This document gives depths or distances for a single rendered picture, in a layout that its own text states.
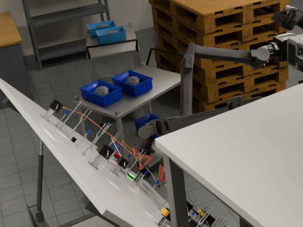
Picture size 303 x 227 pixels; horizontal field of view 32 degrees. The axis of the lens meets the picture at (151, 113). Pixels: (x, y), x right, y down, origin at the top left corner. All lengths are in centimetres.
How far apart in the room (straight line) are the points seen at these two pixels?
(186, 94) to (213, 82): 257
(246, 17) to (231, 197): 408
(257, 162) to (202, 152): 13
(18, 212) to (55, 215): 33
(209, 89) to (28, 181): 189
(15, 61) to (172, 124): 393
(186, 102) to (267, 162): 144
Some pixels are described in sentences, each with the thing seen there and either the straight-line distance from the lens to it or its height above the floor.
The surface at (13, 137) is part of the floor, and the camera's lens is 556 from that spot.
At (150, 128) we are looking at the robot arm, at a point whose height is 138.
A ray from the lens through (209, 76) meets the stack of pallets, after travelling 508.
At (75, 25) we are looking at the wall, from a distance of 784.
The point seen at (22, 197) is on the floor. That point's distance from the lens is 457.
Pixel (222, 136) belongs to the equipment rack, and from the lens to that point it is 124.
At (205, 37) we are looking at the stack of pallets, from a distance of 492.
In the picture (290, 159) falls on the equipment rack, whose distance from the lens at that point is 115.
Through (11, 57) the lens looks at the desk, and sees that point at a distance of 606.
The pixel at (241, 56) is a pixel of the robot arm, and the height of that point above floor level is 147.
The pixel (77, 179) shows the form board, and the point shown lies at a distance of 148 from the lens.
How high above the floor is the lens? 247
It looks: 27 degrees down
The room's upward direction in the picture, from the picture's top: 8 degrees counter-clockwise
